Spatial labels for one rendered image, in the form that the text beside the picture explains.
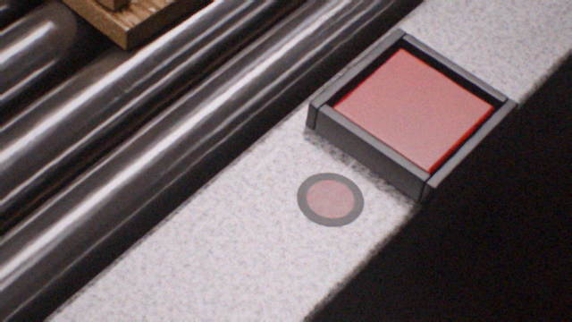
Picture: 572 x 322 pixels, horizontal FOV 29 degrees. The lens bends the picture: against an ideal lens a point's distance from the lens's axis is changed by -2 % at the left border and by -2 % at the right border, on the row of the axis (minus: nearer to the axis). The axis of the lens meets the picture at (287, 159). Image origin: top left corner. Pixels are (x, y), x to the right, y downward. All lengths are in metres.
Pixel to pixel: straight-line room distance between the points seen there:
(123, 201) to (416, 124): 0.15
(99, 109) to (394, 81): 0.15
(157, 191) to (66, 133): 0.05
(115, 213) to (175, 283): 0.05
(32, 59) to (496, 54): 0.25
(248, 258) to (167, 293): 0.04
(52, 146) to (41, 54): 0.06
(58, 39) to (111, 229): 0.12
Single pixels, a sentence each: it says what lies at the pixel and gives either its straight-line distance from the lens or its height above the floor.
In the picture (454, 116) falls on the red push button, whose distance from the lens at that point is 0.56.
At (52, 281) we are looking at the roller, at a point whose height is 0.91.
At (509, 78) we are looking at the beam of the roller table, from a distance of 0.61.
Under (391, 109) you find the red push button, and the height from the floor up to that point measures 0.93.
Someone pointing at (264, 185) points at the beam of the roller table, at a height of 0.92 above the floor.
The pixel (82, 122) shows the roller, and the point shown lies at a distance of 0.55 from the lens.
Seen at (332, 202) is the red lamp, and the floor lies 0.92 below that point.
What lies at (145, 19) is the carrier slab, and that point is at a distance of 0.57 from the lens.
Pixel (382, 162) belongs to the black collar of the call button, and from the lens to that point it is 0.53.
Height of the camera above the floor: 1.33
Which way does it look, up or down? 50 degrees down
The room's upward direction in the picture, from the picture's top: 9 degrees clockwise
